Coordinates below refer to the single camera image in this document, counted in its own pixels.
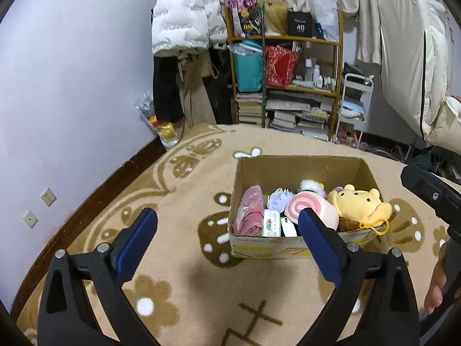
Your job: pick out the teal bag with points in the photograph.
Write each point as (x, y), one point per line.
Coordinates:
(246, 75)

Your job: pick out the group of toiletry bottles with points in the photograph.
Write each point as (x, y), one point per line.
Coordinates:
(317, 77)

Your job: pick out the white wall socket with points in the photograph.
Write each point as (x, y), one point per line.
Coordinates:
(30, 218)
(48, 196)

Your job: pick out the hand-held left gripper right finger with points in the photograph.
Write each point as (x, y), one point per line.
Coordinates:
(317, 238)

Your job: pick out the white puffer jacket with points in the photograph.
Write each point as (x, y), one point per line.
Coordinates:
(180, 18)

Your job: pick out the pink plastic package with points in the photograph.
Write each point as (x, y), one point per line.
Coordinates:
(250, 205)

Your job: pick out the person's right hand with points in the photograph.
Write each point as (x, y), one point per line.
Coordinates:
(437, 281)

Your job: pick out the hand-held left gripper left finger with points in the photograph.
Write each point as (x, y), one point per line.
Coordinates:
(137, 238)

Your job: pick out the stack of books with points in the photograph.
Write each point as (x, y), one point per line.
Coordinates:
(299, 115)
(249, 110)

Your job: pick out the white folded duvet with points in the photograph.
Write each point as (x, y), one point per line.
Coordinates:
(403, 61)

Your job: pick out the snack bag by wall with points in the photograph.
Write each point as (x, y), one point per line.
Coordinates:
(162, 126)

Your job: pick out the black printed shirt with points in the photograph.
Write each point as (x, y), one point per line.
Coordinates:
(245, 10)

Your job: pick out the wooden shelf rack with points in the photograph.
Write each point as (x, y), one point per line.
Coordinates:
(252, 38)

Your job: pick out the pink swirl roll plush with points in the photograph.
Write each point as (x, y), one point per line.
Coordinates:
(306, 202)

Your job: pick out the beige patterned carpet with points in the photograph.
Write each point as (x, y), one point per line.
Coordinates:
(180, 277)

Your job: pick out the black box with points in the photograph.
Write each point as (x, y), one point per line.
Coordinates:
(299, 25)

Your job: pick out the black hanging coat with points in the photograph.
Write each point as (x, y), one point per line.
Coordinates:
(164, 90)

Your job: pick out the white metal cart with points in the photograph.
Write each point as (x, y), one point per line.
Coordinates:
(356, 90)

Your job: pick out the blonde wig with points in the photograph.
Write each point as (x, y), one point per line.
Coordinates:
(279, 16)

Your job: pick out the cardboard box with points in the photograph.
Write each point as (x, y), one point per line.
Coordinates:
(259, 247)

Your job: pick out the red patterned bag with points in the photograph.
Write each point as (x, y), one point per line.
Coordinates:
(281, 65)

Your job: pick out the yellow plush bear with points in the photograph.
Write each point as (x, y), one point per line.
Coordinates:
(356, 202)

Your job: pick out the white and purple plush toy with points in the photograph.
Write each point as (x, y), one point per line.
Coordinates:
(281, 198)

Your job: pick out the clear plastic bag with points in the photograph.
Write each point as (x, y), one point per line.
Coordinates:
(326, 14)

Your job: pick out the cream hanging garment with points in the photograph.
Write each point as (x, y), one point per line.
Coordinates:
(367, 18)

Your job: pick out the white tissue pack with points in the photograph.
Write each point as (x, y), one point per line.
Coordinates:
(272, 223)

